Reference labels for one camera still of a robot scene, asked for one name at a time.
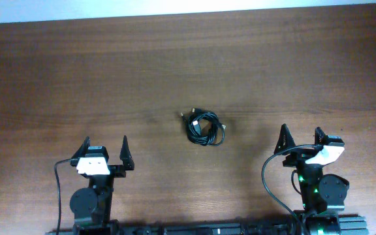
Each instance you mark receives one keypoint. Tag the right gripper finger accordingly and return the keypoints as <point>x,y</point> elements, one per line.
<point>320,136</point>
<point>285,140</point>

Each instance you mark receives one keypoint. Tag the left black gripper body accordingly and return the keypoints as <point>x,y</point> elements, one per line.
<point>115,172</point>

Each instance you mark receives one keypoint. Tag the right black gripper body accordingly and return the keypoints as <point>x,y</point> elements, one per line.
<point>297,158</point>

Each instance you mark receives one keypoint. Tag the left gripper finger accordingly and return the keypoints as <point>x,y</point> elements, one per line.
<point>82,149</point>
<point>125,155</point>

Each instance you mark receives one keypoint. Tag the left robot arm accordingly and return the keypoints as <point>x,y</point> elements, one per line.
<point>91,205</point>

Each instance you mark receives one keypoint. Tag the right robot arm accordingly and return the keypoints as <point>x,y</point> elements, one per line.
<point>322,194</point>

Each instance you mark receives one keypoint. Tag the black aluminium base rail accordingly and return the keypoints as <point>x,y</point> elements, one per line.
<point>207,228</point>

